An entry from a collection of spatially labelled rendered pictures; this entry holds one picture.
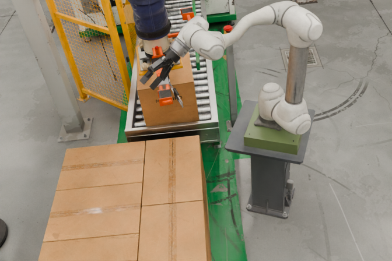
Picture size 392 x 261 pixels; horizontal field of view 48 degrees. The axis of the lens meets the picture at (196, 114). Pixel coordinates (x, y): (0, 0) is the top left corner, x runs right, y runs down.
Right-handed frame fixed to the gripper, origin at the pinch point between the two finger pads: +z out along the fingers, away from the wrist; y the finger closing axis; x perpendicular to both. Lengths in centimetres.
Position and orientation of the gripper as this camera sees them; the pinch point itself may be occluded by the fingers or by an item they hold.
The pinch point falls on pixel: (147, 84)
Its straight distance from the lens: 219.1
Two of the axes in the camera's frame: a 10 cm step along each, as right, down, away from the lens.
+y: 2.4, 1.4, 9.6
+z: -6.6, 7.5, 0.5
